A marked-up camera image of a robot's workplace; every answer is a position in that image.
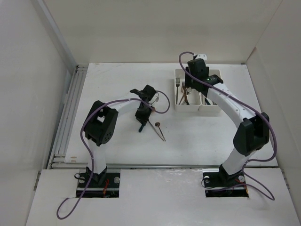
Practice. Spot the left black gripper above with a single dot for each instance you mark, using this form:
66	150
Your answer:
143	119

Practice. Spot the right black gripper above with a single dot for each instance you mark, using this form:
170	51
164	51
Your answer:
188	82

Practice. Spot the black fork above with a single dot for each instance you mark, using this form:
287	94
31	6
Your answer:
177	84

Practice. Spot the rose gold fork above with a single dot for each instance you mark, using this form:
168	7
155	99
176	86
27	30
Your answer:
184	99

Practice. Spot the long copper handle utensil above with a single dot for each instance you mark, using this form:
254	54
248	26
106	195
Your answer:
183	91

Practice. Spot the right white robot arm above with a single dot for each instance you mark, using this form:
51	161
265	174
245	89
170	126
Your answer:
252	131

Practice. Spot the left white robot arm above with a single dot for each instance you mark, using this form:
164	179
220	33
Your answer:
101	121

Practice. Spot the left white container bin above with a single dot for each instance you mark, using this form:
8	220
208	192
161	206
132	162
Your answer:
185	108

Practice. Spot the white container bin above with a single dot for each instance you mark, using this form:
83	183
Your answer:
185	108
212	108

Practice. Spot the small copper round spoon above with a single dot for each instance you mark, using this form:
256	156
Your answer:
157	124

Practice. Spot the right white container bin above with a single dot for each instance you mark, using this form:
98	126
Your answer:
212	108

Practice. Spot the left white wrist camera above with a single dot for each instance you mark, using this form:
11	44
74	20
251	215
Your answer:
155	98

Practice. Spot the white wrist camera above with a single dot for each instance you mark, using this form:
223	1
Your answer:
200	56
155	98

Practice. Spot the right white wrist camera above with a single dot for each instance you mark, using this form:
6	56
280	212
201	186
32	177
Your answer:
200	56

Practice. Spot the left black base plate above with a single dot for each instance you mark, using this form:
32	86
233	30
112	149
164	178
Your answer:
109	188

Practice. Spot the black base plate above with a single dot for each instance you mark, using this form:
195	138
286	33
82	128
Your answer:
109	188
217	187

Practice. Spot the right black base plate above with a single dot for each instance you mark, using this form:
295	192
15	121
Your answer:
217	187

